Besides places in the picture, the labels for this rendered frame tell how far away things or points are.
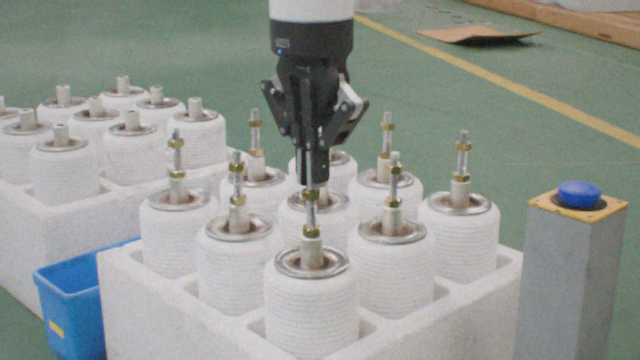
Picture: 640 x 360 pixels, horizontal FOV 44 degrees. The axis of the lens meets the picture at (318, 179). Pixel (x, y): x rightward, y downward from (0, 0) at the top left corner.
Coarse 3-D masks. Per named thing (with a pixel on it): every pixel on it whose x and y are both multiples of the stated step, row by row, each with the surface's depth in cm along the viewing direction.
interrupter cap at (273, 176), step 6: (246, 168) 104; (264, 168) 105; (270, 168) 104; (228, 174) 102; (246, 174) 103; (270, 174) 103; (276, 174) 102; (282, 174) 102; (228, 180) 100; (246, 180) 101; (252, 180) 101; (264, 180) 101; (270, 180) 100; (276, 180) 100; (282, 180) 100; (246, 186) 98; (252, 186) 98; (258, 186) 98; (264, 186) 98; (270, 186) 99
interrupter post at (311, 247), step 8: (304, 240) 76; (312, 240) 76; (320, 240) 76; (304, 248) 76; (312, 248) 76; (320, 248) 77; (304, 256) 77; (312, 256) 76; (320, 256) 77; (304, 264) 77; (312, 264) 77; (320, 264) 77
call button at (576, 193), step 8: (560, 184) 76; (568, 184) 76; (576, 184) 76; (584, 184) 76; (592, 184) 76; (560, 192) 75; (568, 192) 75; (576, 192) 74; (584, 192) 74; (592, 192) 74; (600, 192) 75; (568, 200) 75; (576, 200) 74; (584, 200) 74; (592, 200) 74
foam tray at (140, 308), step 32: (128, 256) 96; (512, 256) 96; (128, 288) 92; (160, 288) 88; (192, 288) 90; (448, 288) 88; (480, 288) 88; (512, 288) 91; (128, 320) 94; (160, 320) 88; (192, 320) 83; (224, 320) 81; (256, 320) 82; (384, 320) 81; (416, 320) 81; (448, 320) 83; (480, 320) 88; (512, 320) 93; (128, 352) 96; (160, 352) 90; (192, 352) 84; (224, 352) 79; (256, 352) 76; (352, 352) 76; (384, 352) 77; (416, 352) 81; (448, 352) 85; (480, 352) 90; (512, 352) 95
